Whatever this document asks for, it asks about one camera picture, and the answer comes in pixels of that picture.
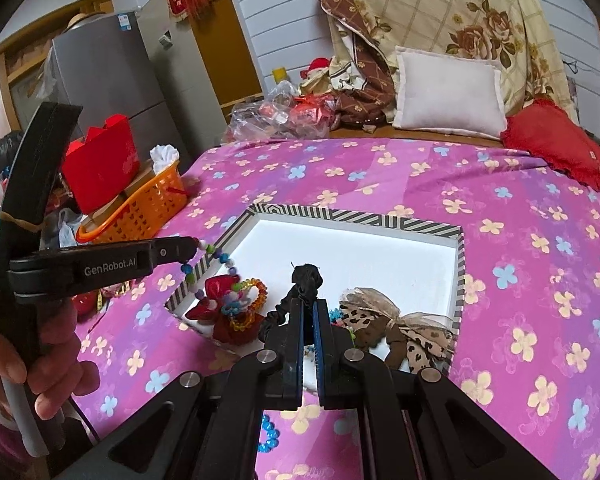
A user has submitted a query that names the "red ruffled pillow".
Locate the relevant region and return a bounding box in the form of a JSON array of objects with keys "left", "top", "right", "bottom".
[{"left": 500, "top": 99, "right": 600, "bottom": 191}]

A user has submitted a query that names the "beige floral quilt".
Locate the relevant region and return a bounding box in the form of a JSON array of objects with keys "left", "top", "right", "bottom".
[{"left": 285, "top": 0, "right": 578, "bottom": 126}]

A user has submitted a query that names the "leopard print ribbon bow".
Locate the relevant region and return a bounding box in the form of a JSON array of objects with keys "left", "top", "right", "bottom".
[{"left": 339, "top": 287, "right": 456, "bottom": 373}]

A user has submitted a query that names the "red paper gift bag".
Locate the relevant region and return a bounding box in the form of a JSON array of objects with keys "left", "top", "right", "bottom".
[{"left": 61, "top": 115, "right": 141, "bottom": 214}]

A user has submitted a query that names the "red and white plush toy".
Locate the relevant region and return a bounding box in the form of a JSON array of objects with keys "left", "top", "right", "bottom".
[{"left": 300, "top": 57, "right": 333, "bottom": 83}]

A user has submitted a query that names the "red sequin bow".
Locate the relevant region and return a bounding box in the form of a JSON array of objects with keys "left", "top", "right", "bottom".
[{"left": 184, "top": 275, "right": 266, "bottom": 347}]

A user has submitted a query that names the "orange plastic basket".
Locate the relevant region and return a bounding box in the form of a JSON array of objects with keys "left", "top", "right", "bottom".
[{"left": 76, "top": 162, "right": 188, "bottom": 246}]

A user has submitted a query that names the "wooden door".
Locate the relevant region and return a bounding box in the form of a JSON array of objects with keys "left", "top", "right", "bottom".
[{"left": 190, "top": 0, "right": 261, "bottom": 111}]

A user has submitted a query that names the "straw hat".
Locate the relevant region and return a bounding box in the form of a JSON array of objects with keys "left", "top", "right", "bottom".
[{"left": 62, "top": 10, "right": 103, "bottom": 33}]

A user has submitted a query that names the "person's left hand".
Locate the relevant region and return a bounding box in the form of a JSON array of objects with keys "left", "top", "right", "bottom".
[{"left": 0, "top": 302, "right": 97, "bottom": 418}]

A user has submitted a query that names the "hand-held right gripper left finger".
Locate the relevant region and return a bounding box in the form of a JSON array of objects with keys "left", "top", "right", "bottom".
[{"left": 75, "top": 299, "right": 305, "bottom": 480}]

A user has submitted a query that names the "striped cardboard box tray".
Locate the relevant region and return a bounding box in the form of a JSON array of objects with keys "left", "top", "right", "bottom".
[{"left": 165, "top": 203, "right": 467, "bottom": 376}]

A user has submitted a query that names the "small white pillow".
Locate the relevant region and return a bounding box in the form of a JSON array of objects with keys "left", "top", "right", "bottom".
[{"left": 392, "top": 46, "right": 507, "bottom": 141}]

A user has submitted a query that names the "clear plastic bag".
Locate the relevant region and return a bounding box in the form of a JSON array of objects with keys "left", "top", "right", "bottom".
[{"left": 225, "top": 80, "right": 341, "bottom": 142}]

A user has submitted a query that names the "grey refrigerator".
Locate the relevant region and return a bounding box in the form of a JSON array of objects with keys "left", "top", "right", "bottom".
[{"left": 45, "top": 2, "right": 231, "bottom": 181}]

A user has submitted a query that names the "brown scrunchie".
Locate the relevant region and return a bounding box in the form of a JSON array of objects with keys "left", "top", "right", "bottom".
[{"left": 352, "top": 317, "right": 406, "bottom": 368}]

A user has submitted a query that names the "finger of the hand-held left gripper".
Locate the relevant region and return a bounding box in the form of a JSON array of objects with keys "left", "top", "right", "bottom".
[{"left": 9, "top": 237, "right": 201, "bottom": 306}]

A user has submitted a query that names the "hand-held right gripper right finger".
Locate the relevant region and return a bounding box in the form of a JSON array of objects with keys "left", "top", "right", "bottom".
[{"left": 312, "top": 299, "right": 556, "bottom": 480}]

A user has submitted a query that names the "round mixed bead bracelet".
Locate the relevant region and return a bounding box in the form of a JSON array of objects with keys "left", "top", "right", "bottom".
[{"left": 180, "top": 239, "right": 241, "bottom": 311}]

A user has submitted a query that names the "translucent multicolour bead bracelet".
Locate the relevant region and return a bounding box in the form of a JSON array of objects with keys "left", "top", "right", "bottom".
[{"left": 227, "top": 277, "right": 269, "bottom": 333}]

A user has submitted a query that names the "white tissue paper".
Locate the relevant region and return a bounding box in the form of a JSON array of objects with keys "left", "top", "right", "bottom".
[{"left": 150, "top": 144, "right": 181, "bottom": 173}]

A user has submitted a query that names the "black scrunchie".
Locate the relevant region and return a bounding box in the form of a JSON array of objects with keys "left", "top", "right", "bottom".
[{"left": 257, "top": 262, "right": 326, "bottom": 346}]

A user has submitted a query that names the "white plastic bag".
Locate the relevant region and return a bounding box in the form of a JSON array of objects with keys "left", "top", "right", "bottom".
[{"left": 57, "top": 207, "right": 88, "bottom": 248}]

